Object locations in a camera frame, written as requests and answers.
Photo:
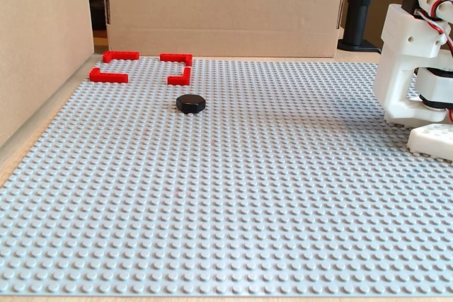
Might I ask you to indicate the black hexagonal Lego piece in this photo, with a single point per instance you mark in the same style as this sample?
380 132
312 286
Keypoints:
191 103

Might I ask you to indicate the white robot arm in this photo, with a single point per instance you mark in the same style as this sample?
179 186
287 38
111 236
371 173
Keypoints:
400 54

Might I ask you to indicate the cardboard box with flap crease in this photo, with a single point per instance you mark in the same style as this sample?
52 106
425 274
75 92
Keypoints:
226 8

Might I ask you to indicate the plain cardboard box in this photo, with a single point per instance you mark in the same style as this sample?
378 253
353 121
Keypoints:
42 51

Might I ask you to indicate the red L-shaped Lego bracket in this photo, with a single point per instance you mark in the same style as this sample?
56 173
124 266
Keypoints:
178 80
113 78
124 55
175 57

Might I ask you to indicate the grey Lego baseplate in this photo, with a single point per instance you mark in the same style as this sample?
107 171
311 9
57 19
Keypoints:
226 192

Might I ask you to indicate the black monitor stand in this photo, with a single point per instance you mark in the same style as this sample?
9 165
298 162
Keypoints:
361 5

